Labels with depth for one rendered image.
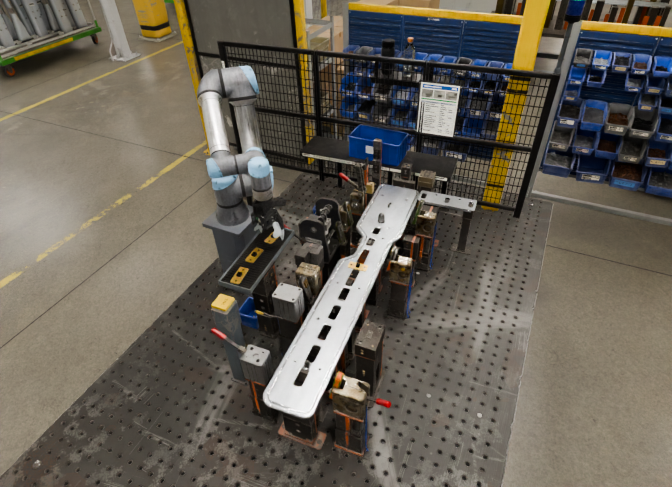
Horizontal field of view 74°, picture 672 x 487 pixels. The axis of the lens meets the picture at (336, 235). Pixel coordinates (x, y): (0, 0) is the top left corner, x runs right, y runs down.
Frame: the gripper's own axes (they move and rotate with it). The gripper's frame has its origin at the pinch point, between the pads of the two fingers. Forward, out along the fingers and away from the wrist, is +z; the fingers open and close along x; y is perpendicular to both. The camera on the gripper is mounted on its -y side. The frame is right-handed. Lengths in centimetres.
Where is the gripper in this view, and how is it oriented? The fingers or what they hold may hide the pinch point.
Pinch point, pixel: (272, 234)
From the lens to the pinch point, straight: 186.4
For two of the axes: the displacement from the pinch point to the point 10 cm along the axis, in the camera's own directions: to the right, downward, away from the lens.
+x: 8.8, 2.9, -3.9
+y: -4.8, 5.7, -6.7
